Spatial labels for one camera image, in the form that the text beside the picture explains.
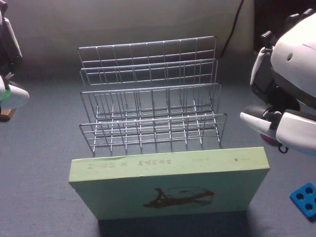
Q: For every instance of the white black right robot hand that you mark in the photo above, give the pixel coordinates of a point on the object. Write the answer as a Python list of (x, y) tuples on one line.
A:
[(293, 61)]

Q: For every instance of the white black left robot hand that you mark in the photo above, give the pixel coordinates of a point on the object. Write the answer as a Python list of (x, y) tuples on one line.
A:
[(14, 97)]

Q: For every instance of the light green paperback book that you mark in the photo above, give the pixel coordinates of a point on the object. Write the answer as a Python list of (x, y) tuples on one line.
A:
[(123, 192)]

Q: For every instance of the small wooden block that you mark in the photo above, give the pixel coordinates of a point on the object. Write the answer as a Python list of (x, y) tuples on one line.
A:
[(6, 115)]

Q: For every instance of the grey table cloth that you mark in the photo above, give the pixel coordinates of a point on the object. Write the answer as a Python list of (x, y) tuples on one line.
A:
[(37, 172)]

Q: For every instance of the small pink object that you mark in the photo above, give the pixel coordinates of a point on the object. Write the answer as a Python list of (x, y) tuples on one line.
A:
[(267, 139)]

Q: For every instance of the blue block with round holes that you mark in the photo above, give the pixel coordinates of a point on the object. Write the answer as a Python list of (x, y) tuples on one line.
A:
[(304, 201)]

